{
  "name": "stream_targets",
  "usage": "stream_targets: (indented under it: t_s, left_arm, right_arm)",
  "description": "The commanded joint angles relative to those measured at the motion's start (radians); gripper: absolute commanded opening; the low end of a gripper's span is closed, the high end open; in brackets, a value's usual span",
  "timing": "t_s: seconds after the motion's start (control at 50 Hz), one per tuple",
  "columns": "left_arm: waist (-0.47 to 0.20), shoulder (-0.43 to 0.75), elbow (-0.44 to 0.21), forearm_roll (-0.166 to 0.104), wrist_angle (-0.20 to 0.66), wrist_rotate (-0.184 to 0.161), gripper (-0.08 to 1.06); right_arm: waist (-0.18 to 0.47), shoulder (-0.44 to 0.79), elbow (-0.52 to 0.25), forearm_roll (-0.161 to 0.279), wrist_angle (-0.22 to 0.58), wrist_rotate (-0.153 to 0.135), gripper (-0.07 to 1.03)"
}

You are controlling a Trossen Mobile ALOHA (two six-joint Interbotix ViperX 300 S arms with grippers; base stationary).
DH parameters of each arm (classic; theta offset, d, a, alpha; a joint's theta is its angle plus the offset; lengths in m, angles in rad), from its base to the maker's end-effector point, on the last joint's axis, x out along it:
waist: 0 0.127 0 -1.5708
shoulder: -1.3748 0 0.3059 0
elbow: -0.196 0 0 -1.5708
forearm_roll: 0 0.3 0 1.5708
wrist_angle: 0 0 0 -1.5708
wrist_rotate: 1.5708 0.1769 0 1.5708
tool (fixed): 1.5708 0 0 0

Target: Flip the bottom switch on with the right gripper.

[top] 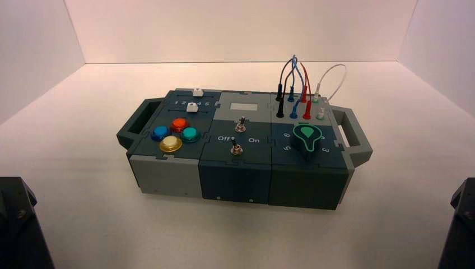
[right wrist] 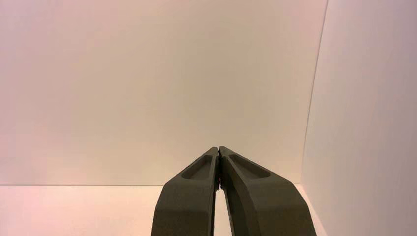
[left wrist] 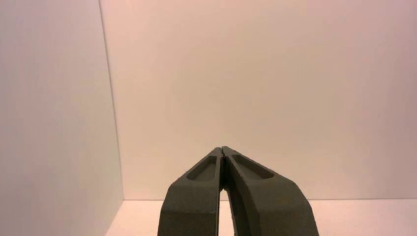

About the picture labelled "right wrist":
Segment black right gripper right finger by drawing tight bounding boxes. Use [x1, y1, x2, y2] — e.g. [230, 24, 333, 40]
[219, 146, 317, 236]

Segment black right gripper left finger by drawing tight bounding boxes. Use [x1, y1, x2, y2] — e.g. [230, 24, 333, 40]
[151, 147, 220, 236]

